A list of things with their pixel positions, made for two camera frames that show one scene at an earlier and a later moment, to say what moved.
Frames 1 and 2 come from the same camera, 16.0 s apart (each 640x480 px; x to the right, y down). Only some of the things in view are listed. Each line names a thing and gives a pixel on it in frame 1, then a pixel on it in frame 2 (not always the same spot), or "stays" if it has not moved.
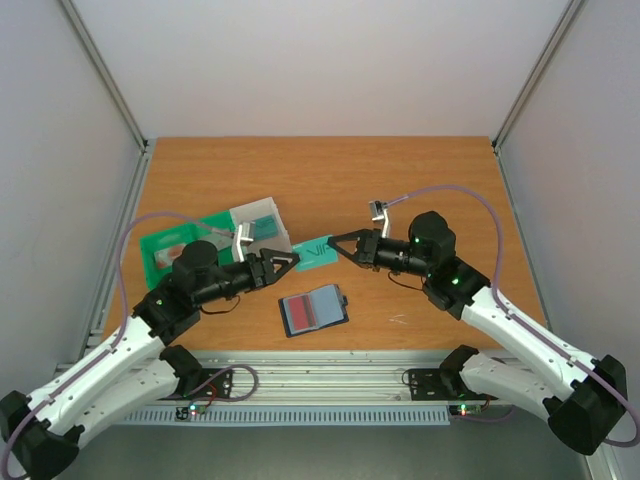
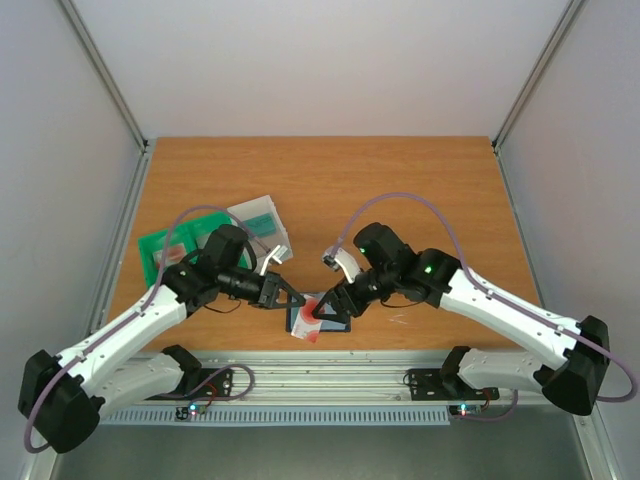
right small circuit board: x=464 y=409 stays
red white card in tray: x=165 y=257 stays
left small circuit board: x=182 y=413 stays
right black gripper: x=368 y=249 → x=347 y=299
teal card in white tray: x=265 y=227 stays
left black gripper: x=262 y=268 → x=268 y=294
